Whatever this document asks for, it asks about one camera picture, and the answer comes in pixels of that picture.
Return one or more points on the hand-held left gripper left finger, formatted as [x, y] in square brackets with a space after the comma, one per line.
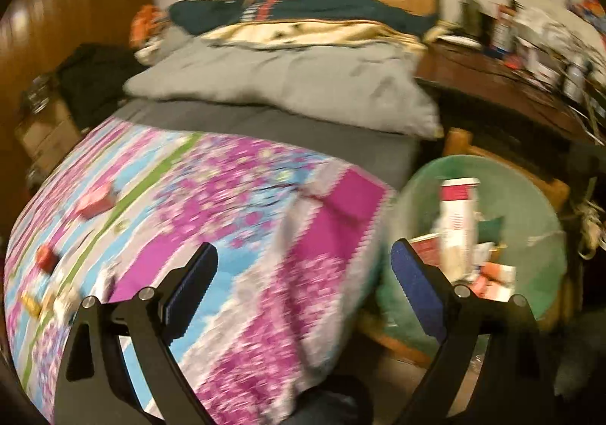
[189, 292]

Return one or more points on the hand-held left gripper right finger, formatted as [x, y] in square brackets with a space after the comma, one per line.
[419, 292]

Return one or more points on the orange white patterned cloth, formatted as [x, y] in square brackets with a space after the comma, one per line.
[494, 277]

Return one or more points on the green plastic basin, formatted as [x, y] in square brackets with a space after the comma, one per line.
[525, 217]

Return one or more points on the red white carton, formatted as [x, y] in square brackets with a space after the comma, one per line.
[458, 217]

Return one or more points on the floral purple bedsheet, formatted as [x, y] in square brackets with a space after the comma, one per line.
[236, 217]

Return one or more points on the pink box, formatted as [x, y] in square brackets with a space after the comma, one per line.
[97, 201]

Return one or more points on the pile of small packets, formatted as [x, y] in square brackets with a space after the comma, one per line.
[46, 259]

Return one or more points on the dark grey mattress sheet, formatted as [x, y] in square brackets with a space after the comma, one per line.
[284, 127]

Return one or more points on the wooden nightstand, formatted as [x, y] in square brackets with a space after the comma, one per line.
[45, 136]

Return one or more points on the dark wooden desk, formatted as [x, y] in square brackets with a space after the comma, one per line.
[483, 84]

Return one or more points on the black clothing pile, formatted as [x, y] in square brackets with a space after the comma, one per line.
[99, 79]

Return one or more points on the grey pillow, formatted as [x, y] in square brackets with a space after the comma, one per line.
[293, 79]

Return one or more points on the white power strip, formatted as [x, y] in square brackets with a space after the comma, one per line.
[459, 41]

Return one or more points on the white bottle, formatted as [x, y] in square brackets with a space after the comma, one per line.
[502, 30]

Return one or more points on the pile of desk clutter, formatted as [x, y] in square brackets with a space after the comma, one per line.
[554, 51]

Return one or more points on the beige patterned blanket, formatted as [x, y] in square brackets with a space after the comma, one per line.
[307, 32]

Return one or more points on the olive green cloth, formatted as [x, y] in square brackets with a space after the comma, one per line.
[472, 11]

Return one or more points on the wooden wardrobe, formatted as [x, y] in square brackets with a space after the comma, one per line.
[75, 4]

